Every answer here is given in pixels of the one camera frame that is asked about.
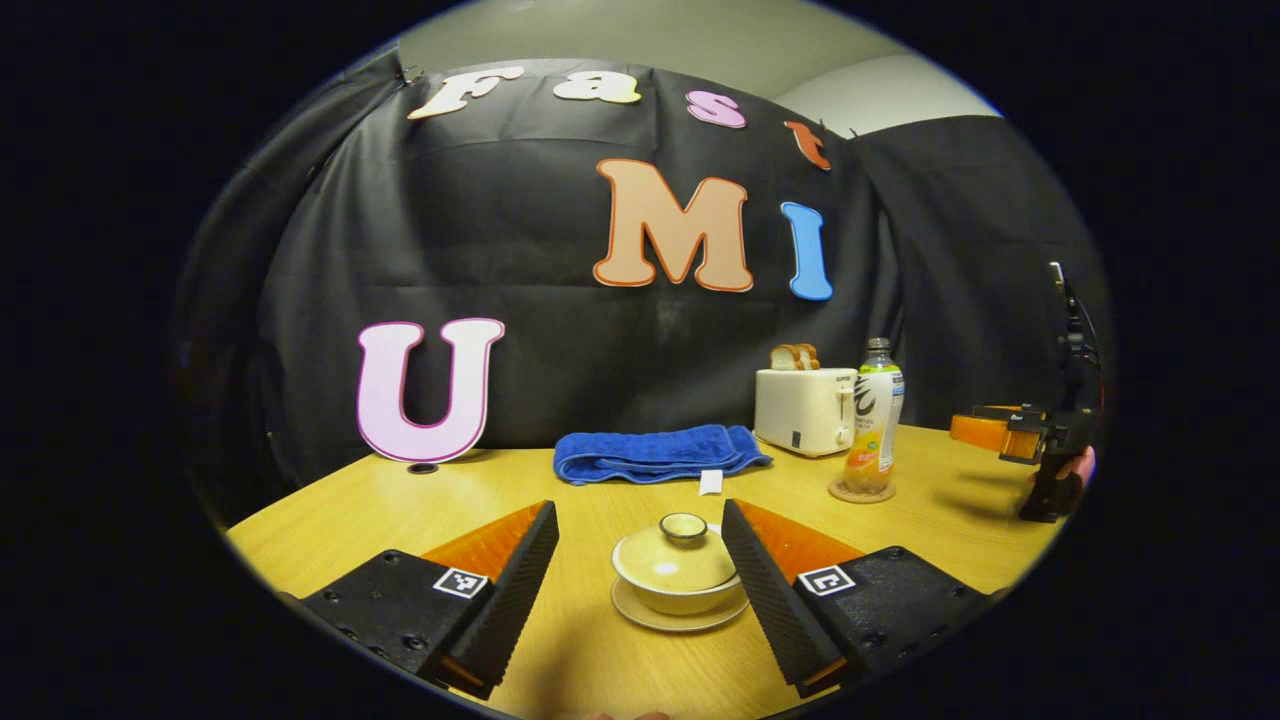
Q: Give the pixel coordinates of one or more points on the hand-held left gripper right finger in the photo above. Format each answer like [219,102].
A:
[770,600]

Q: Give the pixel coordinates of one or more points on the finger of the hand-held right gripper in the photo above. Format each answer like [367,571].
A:
[975,432]
[1005,410]

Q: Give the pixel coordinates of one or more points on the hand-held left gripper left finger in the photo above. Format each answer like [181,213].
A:
[510,610]

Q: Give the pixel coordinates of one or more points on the cream ceramic teacup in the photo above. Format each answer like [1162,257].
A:
[680,603]

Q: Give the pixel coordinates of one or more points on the clear plastic water bottle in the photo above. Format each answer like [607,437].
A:
[875,420]

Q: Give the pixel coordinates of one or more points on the cream teacup lid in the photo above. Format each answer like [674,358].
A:
[675,560]

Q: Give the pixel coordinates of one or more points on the round cork coaster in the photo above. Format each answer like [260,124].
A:
[860,496]

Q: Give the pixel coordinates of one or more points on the cream ceramic saucer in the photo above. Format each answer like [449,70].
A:
[680,623]

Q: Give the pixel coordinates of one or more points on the white toaster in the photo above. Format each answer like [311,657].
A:
[800,410]

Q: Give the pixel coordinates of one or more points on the toast bread slice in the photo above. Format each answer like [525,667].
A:
[783,358]
[809,356]

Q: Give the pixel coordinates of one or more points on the blue folded towel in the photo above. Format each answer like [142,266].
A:
[655,450]

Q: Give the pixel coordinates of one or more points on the black backdrop cloth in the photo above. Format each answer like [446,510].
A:
[560,350]

